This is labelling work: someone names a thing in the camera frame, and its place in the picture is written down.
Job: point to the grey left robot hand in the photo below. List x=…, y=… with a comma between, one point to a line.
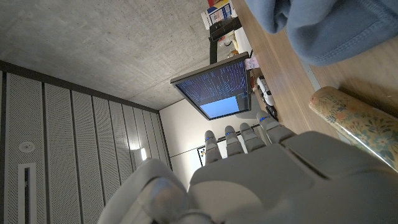
x=264, y=180

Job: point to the blue folded hoodie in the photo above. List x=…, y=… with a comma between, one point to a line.
x=326, y=31

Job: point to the black remote control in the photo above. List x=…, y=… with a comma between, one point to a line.
x=272, y=112

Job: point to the white game controller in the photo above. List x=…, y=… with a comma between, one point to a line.
x=265, y=91

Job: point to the black computer monitor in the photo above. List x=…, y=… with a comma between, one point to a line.
x=214, y=90

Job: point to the floral wrapping paper roll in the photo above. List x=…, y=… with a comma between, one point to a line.
x=357, y=121

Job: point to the pink sticky note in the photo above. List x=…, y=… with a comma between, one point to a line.
x=252, y=63

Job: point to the bright ceiling lamp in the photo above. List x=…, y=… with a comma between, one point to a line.
x=143, y=154

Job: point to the white wipes canister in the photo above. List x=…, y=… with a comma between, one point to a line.
x=219, y=12

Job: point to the round ceiling smoke detector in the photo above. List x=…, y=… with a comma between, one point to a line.
x=26, y=147

